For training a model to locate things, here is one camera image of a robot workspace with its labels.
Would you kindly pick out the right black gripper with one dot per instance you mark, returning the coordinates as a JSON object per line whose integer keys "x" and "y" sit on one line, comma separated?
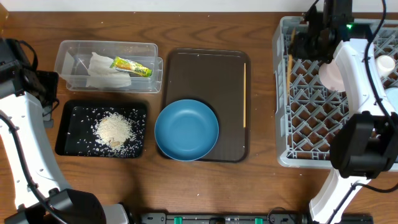
{"x": 300, "y": 45}

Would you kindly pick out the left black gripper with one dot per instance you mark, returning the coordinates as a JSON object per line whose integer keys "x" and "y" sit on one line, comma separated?
{"x": 48, "y": 79}

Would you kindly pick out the pink bowl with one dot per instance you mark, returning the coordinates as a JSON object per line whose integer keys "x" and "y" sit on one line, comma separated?
{"x": 330, "y": 77}

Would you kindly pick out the wooden chopstick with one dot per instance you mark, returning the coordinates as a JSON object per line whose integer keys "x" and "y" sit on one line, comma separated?
{"x": 290, "y": 63}
{"x": 244, "y": 96}

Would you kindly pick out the cream cup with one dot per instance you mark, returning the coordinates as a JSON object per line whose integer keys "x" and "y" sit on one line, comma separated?
{"x": 385, "y": 65}

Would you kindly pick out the white napkin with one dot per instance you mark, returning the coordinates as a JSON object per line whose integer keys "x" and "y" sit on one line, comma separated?
{"x": 101, "y": 75}

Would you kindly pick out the small light blue bowl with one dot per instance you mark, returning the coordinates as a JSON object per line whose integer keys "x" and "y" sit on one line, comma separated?
{"x": 392, "y": 96}

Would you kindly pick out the yellow green snack wrapper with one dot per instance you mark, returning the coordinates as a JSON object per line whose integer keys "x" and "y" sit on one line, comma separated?
{"x": 125, "y": 65}

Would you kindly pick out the white rice food scraps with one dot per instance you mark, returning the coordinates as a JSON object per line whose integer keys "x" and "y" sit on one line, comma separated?
{"x": 113, "y": 130}

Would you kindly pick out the large dark blue plate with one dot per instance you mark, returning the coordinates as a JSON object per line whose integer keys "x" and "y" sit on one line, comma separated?
{"x": 186, "y": 130}

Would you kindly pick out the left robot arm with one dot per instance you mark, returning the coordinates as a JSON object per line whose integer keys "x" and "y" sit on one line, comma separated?
{"x": 28, "y": 97}

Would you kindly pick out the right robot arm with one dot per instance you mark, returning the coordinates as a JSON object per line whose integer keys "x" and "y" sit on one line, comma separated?
{"x": 367, "y": 144}

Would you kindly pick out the clear plastic waste bin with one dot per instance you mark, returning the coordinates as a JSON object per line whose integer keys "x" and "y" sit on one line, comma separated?
{"x": 73, "y": 60}

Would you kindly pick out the grey dishwasher rack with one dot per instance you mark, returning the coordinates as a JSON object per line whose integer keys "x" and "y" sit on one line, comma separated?
{"x": 306, "y": 123}

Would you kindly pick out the black food waste tray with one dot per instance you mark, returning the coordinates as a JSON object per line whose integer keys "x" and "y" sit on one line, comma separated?
{"x": 62, "y": 130}

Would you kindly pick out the dark brown serving tray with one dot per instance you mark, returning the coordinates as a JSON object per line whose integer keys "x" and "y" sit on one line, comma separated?
{"x": 214, "y": 77}

